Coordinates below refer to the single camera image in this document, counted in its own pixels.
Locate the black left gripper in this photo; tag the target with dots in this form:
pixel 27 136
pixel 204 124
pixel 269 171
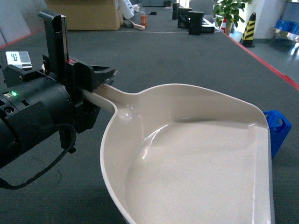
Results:
pixel 36 100

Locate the beige plastic scoop tray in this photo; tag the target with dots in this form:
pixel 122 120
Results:
pixel 183 154

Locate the blue plastic part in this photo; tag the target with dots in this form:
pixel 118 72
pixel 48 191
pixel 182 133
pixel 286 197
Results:
pixel 279 127

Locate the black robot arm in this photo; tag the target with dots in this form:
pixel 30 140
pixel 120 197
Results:
pixel 38 103

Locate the metal shelf rack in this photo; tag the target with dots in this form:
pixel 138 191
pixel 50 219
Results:
pixel 287 25

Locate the wooden brush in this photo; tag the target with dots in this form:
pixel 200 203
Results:
pixel 131 24

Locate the large cardboard box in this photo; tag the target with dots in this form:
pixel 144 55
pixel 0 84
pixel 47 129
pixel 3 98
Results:
pixel 94 15

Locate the orange can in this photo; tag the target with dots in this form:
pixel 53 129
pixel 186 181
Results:
pixel 143 20

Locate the black block stack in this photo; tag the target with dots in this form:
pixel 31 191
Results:
pixel 194 21

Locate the grey office chair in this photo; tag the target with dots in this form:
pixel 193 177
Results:
pixel 205 6

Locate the red white traffic cone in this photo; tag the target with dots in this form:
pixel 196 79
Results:
pixel 223 25

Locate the green potted plant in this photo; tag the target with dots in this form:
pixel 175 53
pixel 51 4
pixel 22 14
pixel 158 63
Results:
pixel 230 10

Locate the yellow black traffic cone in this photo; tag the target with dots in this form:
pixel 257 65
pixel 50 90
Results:
pixel 248 35

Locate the silver camera box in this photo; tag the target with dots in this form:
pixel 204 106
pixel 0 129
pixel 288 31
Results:
pixel 19 59

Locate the red frame work table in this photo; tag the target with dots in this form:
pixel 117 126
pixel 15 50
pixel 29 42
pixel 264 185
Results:
pixel 263 62

